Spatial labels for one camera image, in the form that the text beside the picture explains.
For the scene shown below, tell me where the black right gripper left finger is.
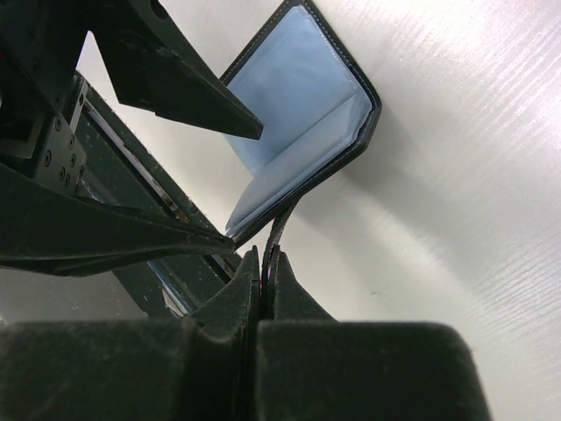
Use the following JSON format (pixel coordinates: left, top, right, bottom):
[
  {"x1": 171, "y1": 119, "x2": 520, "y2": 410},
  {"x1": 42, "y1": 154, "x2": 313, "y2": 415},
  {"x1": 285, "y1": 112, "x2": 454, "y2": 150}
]
[{"x1": 1, "y1": 250, "x2": 259, "y2": 420}]

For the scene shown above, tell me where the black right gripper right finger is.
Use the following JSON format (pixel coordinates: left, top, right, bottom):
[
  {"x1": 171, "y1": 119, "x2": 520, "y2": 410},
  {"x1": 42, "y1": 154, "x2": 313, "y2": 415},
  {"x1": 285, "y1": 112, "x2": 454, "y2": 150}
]
[{"x1": 256, "y1": 251, "x2": 491, "y2": 420}]

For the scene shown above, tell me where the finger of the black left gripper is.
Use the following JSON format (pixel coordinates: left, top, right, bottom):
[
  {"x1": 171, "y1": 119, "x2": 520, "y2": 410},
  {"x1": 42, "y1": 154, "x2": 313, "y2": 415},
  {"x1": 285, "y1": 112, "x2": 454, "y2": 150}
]
[
  {"x1": 87, "y1": 0, "x2": 263, "y2": 139},
  {"x1": 1, "y1": 166, "x2": 234, "y2": 276}
]

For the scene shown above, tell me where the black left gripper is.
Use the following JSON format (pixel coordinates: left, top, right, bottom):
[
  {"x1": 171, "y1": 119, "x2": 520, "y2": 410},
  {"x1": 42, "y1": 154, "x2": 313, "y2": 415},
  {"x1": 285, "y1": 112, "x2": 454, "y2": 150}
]
[{"x1": 1, "y1": 0, "x2": 90, "y2": 193}]

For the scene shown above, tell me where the black leather card holder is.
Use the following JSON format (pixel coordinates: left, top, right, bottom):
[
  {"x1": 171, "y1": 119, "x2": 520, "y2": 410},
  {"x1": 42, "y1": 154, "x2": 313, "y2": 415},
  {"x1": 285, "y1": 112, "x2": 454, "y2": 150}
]
[{"x1": 218, "y1": 0, "x2": 383, "y2": 282}]

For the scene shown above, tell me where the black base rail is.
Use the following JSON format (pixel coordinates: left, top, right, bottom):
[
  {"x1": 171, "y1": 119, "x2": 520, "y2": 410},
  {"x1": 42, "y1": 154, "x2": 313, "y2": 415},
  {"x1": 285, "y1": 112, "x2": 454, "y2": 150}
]
[{"x1": 76, "y1": 89, "x2": 241, "y2": 318}]

